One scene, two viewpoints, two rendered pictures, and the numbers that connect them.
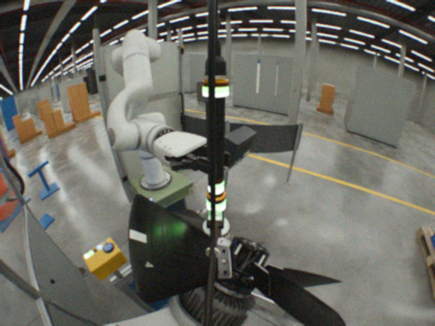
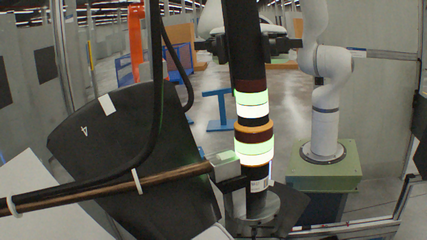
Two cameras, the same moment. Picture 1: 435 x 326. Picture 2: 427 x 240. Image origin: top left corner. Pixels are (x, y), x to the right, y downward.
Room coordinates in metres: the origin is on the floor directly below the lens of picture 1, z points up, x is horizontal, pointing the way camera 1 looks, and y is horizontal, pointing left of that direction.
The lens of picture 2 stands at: (0.17, -0.23, 1.52)
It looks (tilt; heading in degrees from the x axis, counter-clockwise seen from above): 21 degrees down; 67
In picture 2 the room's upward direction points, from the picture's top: 6 degrees counter-clockwise
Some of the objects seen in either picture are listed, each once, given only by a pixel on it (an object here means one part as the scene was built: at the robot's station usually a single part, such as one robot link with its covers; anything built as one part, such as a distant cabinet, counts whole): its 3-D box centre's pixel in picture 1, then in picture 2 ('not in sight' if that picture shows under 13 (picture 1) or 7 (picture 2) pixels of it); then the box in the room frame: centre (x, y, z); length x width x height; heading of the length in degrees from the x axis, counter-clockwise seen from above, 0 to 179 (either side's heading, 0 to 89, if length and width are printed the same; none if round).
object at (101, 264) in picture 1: (105, 259); not in sight; (0.30, 0.47, 1.02); 0.16 x 0.10 x 0.11; 142
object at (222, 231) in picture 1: (215, 218); (248, 184); (0.30, 0.00, 1.33); 0.09 x 0.07 x 0.10; 177
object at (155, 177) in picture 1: (152, 167); (324, 130); (0.90, 0.39, 1.10); 0.19 x 0.19 x 0.18
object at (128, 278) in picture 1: (177, 236); (290, 237); (0.61, 0.23, 0.82); 0.90 x 0.04 x 0.08; 142
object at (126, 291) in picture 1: (144, 306); not in sight; (0.27, 0.49, 0.39); 0.04 x 0.04 x 0.78; 52
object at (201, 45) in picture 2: (177, 158); (222, 42); (0.33, 0.08, 1.49); 0.08 x 0.06 x 0.01; 173
